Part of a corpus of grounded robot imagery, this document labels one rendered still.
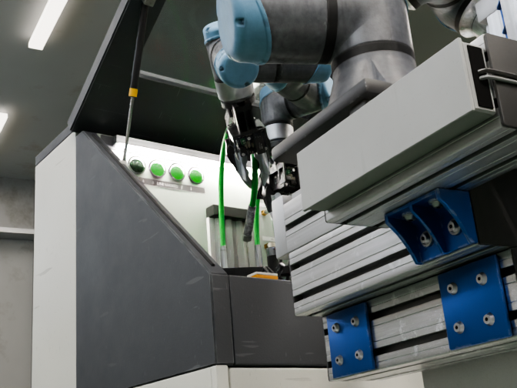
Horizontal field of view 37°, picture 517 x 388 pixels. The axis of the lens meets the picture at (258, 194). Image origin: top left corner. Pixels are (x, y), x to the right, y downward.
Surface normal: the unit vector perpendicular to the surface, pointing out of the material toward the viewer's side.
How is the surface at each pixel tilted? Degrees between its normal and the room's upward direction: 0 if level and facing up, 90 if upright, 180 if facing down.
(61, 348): 90
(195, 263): 90
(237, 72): 133
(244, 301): 90
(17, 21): 180
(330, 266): 90
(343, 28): 128
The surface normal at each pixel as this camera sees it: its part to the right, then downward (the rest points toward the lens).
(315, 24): 0.18, 0.25
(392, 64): 0.13, -0.61
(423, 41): 0.08, 0.94
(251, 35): 0.12, 0.55
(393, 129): -0.88, -0.09
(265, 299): 0.59, -0.32
